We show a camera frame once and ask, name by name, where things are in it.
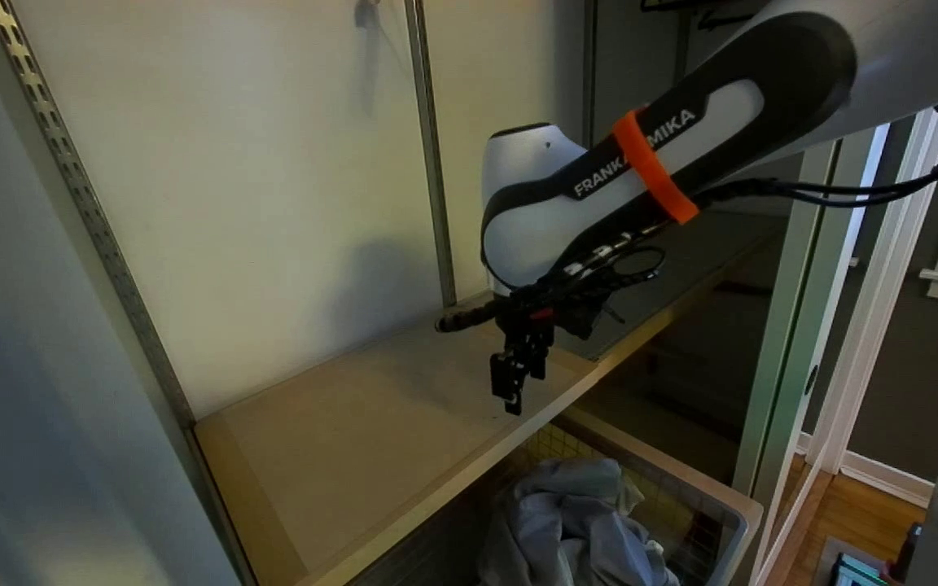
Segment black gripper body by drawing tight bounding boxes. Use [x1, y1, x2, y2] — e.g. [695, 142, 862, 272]
[496, 271, 610, 359]

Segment wooden shelf board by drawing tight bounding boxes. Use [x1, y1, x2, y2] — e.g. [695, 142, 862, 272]
[192, 303, 678, 586]

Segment small teal object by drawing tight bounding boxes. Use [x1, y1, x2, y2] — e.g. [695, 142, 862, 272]
[825, 546, 899, 586]

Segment orange cable strap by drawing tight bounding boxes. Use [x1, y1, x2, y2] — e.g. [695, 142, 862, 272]
[610, 107, 703, 228]

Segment slotted metal wall rail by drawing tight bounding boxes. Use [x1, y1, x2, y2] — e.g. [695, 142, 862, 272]
[400, 0, 462, 311]
[0, 0, 262, 586]

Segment pale green door frame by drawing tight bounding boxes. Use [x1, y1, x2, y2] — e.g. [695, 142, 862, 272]
[730, 132, 872, 514]

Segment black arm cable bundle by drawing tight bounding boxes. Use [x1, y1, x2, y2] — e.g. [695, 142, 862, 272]
[695, 101, 938, 211]

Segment white door frame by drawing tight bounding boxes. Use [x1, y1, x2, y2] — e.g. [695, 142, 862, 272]
[756, 107, 938, 586]

